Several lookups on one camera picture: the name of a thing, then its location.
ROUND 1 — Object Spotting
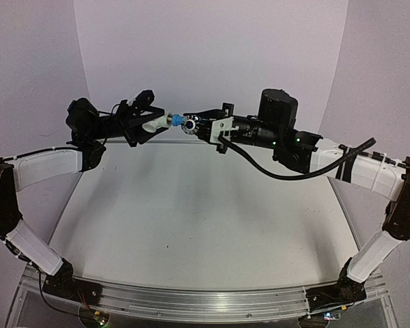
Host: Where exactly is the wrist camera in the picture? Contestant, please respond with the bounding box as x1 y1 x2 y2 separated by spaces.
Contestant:
195 117 239 145
128 90 154 109

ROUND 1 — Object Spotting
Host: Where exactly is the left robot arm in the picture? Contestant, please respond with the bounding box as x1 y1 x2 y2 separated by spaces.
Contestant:
0 90 173 299

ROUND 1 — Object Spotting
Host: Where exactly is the right black camera cable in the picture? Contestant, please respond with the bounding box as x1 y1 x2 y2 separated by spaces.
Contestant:
218 137 377 180

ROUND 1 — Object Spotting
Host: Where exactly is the right circuit board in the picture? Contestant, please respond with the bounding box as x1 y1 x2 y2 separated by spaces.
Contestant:
319 310 342 322

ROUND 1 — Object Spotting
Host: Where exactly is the circuit board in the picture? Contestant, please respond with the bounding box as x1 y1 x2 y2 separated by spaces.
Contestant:
79 308 111 328
319 310 342 322

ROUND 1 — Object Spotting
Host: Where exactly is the blue water faucet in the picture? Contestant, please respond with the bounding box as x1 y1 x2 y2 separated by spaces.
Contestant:
169 114 202 135

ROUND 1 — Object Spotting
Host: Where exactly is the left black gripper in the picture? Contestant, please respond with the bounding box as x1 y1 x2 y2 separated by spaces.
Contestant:
87 94 171 144

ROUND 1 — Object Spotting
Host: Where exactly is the white plastic pipe fitting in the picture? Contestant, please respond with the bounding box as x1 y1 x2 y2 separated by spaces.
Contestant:
142 113 172 133

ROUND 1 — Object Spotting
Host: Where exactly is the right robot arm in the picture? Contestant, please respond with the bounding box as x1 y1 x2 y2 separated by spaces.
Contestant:
173 89 410 311

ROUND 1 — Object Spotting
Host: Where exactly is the left circuit board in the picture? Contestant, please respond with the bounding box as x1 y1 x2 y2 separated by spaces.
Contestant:
79 308 111 328

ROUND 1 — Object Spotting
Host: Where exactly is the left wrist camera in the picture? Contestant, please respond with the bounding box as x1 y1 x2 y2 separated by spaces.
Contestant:
128 90 154 109

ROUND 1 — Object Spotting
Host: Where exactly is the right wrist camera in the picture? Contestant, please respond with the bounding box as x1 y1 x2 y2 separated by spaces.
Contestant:
195 117 239 145

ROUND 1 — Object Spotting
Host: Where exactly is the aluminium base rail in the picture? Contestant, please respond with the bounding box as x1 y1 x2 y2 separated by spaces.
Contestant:
20 266 391 323

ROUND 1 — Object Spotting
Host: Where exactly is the left black base cable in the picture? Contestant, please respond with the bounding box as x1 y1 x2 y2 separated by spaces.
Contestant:
39 269 90 315

